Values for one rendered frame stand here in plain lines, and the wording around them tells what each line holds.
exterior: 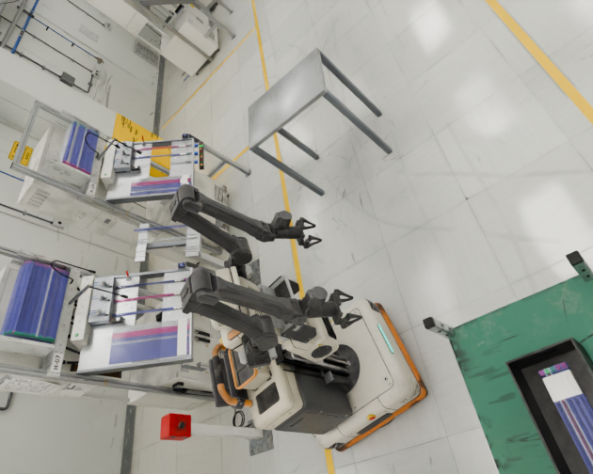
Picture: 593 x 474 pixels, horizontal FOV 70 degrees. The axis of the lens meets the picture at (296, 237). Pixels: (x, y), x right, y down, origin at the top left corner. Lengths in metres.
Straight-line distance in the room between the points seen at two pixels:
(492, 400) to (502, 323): 0.22
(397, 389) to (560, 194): 1.32
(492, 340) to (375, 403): 1.10
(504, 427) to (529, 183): 1.60
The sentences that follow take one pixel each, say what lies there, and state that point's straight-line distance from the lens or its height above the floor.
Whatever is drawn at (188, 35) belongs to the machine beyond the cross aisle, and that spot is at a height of 0.48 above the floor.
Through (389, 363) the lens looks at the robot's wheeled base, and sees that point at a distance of 2.37.
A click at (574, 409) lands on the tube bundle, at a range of 1.31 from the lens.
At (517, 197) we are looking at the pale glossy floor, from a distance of 2.67.
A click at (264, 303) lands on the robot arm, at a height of 1.38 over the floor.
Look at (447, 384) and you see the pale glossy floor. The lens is 2.52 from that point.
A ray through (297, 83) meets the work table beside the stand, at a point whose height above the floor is 0.80.
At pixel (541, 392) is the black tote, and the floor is 0.96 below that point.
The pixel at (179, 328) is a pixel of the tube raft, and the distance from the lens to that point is 2.99.
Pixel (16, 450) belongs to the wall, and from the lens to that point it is 4.44.
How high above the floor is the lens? 2.27
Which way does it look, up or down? 40 degrees down
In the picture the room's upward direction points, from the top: 62 degrees counter-clockwise
